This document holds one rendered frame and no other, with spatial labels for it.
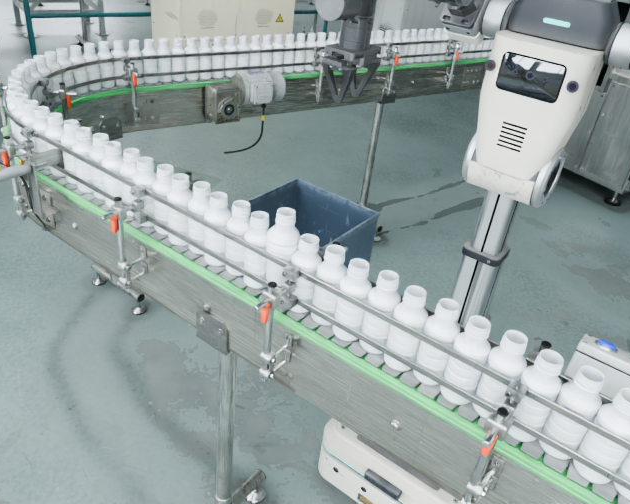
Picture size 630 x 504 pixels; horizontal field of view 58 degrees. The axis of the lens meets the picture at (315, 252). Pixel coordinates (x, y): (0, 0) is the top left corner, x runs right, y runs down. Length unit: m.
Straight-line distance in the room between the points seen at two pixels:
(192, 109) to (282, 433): 1.38
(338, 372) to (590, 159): 3.82
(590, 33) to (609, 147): 3.24
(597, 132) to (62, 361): 3.80
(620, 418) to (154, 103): 2.03
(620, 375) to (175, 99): 1.97
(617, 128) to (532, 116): 3.21
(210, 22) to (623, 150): 3.29
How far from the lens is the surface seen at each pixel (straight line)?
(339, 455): 1.96
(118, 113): 2.44
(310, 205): 1.84
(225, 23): 5.15
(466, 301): 1.72
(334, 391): 1.18
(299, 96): 2.82
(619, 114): 4.62
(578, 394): 0.97
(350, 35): 1.10
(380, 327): 1.06
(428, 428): 1.09
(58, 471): 2.23
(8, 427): 2.40
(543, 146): 1.45
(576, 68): 1.40
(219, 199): 1.22
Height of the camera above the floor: 1.73
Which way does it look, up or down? 32 degrees down
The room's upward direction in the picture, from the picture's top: 7 degrees clockwise
